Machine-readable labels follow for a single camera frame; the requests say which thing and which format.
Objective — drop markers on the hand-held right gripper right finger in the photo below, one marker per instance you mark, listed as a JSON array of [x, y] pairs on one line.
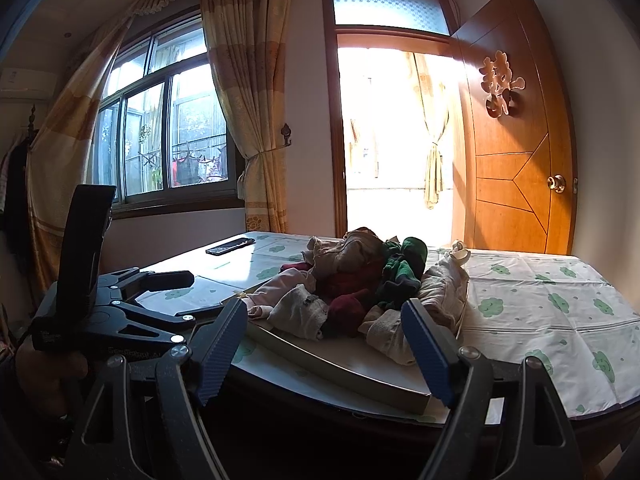
[[430, 355]]

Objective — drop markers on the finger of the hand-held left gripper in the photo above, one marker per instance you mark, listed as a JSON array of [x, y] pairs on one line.
[[160, 280], [150, 327]]

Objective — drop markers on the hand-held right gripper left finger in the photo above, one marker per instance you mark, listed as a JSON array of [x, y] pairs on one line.
[[220, 355]]

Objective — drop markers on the white underwear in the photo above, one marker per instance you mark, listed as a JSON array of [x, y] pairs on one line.
[[390, 337]]

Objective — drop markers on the beige dotted underwear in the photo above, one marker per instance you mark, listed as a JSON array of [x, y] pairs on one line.
[[442, 285]]

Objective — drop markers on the shallow cardboard box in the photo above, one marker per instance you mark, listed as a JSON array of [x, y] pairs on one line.
[[350, 370]]

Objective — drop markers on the pale pink underwear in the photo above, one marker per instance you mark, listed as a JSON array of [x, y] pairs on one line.
[[280, 290]]

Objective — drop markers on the grey underwear with dark marks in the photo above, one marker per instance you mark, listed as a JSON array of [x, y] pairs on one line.
[[300, 315]]

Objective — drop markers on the green underwear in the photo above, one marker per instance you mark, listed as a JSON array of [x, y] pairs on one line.
[[400, 265]]

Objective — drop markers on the maroon underwear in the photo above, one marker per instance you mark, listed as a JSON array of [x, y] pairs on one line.
[[345, 312]]

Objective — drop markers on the dark red underwear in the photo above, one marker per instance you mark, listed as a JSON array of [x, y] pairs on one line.
[[350, 275]]

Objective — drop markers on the plain beige underwear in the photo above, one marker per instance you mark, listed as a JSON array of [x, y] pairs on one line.
[[360, 250]]

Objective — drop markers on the person's left hand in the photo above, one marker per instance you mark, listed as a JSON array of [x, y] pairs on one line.
[[45, 375]]

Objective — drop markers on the black smartphone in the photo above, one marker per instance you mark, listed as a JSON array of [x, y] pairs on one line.
[[230, 247]]

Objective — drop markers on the beige window curtain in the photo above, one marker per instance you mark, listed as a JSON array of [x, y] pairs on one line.
[[65, 135], [245, 60]]

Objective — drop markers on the table with patterned tablecloth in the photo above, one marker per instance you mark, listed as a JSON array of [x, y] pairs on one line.
[[525, 285]]

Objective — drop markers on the clothes hanging outside window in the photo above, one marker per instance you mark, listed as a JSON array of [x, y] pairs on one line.
[[200, 167]]

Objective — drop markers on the dark wooden desk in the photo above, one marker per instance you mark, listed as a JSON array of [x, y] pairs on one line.
[[325, 425]]

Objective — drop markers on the small hanging plant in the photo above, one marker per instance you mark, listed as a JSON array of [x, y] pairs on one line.
[[145, 133]]

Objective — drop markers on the large framed window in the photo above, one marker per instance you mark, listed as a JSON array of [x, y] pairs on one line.
[[200, 125]]

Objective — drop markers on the white air conditioner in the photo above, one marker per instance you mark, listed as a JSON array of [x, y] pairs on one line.
[[25, 82]]

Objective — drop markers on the beige balcony curtain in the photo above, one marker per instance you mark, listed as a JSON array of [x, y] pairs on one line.
[[434, 170]]

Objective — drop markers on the orange wooden door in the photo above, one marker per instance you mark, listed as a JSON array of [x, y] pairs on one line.
[[510, 185]]

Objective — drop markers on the brass door knob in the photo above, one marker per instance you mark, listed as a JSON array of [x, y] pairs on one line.
[[555, 183]]

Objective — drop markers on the cut-out door decoration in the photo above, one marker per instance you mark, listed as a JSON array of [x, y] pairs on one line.
[[500, 85]]

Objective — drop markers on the frosted transom window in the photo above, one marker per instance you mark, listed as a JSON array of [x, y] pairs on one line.
[[390, 10]]

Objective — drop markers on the dark wall hook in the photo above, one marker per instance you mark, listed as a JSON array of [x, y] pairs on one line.
[[285, 132]]

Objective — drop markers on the wooden door frame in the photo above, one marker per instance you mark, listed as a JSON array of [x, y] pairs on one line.
[[332, 110]]

